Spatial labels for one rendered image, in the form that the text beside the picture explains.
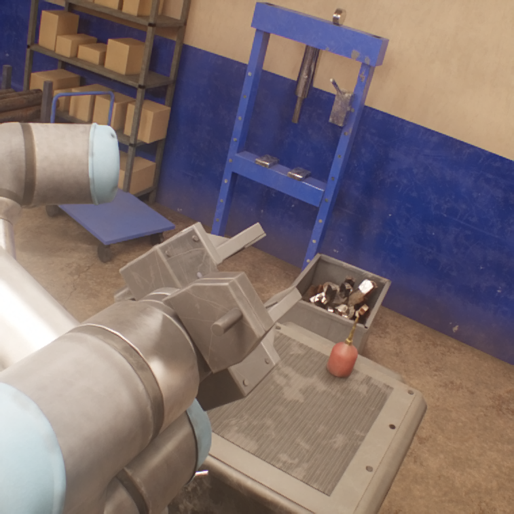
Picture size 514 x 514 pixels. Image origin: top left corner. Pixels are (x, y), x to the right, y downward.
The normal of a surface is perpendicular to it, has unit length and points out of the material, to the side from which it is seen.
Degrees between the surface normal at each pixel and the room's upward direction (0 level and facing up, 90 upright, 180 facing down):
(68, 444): 46
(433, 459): 0
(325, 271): 90
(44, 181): 89
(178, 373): 57
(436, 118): 90
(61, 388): 13
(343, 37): 90
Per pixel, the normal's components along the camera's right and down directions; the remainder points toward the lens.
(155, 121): 0.88, 0.38
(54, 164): 0.53, 0.16
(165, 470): 0.85, -0.16
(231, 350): -0.45, 0.32
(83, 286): 0.22, -0.86
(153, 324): 0.40, -0.75
